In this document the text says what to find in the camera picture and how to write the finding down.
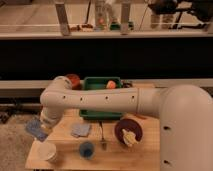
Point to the blue cup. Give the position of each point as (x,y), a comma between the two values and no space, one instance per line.
(86,149)

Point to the green plastic bin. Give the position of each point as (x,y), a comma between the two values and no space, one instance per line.
(98,83)

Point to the yellow toy on plate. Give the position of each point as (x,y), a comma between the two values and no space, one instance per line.
(129,138)

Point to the orange ball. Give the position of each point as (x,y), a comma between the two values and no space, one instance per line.
(111,85)

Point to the dark red plate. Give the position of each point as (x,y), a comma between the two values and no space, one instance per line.
(129,125)

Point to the red bowl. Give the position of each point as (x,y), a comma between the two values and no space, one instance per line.
(75,81)

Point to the white paper cup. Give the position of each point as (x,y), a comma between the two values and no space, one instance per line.
(47,152)

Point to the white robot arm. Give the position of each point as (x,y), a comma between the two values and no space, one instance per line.
(185,113)

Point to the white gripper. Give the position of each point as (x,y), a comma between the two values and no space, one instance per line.
(47,124)

